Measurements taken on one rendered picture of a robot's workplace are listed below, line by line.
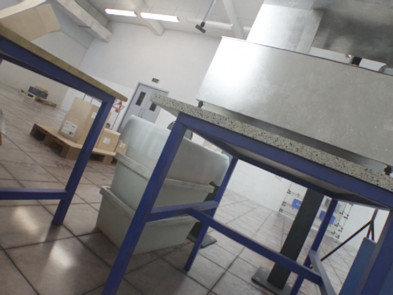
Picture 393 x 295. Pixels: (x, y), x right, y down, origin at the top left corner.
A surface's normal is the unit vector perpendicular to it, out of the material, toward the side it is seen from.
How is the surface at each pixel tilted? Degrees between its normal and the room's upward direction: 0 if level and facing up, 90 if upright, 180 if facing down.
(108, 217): 96
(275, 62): 90
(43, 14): 111
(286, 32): 90
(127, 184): 96
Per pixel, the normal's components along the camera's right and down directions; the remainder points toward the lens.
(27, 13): 0.85, 0.36
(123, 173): -0.50, -0.14
